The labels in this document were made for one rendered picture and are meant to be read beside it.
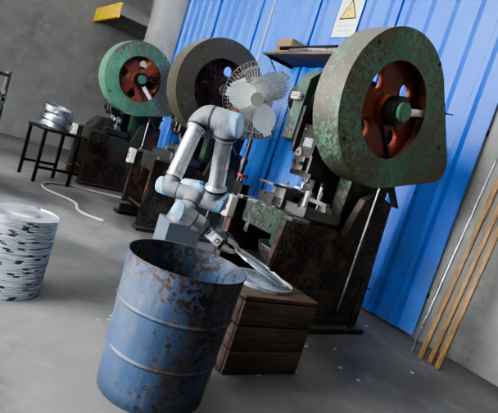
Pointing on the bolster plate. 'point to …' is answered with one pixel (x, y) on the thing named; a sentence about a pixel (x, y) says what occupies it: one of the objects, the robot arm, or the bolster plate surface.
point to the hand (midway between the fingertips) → (237, 251)
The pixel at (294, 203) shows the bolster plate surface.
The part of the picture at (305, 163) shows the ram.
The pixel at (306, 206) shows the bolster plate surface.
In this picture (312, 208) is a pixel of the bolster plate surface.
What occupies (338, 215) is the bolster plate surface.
